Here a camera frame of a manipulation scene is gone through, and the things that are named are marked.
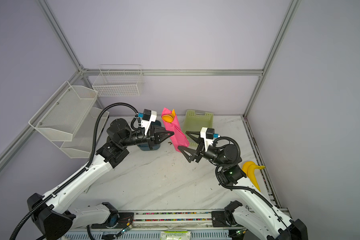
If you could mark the light green plastic basket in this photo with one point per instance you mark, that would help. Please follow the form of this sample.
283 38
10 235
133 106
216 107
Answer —
196 120

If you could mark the green white label box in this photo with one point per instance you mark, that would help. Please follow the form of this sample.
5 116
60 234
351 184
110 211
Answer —
175 235

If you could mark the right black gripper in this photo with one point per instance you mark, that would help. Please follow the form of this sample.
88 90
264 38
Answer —
201 150

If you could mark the aluminium frame profile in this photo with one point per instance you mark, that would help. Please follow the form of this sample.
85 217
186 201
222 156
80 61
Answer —
14 147

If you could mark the white perforated metal shelf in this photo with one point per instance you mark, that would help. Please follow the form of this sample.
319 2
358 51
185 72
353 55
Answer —
68 118

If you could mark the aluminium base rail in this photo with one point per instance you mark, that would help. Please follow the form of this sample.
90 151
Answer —
146 225

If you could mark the yellow plastic spoon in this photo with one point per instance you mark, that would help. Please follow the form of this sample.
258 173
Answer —
167 118

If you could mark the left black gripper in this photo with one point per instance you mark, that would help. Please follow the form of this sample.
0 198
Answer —
158 138

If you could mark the pink paper napkin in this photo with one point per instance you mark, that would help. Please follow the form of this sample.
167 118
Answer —
179 138

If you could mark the teal plastic oval tub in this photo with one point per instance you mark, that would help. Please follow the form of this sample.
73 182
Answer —
145 147

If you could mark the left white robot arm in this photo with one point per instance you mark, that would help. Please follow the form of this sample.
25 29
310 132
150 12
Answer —
50 212

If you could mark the yellow bananas bunch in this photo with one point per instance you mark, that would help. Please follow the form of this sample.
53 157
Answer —
249 169

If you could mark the white wire basket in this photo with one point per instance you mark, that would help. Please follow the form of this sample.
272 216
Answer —
119 81

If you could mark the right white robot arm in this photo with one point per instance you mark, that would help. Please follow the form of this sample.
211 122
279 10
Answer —
264 219

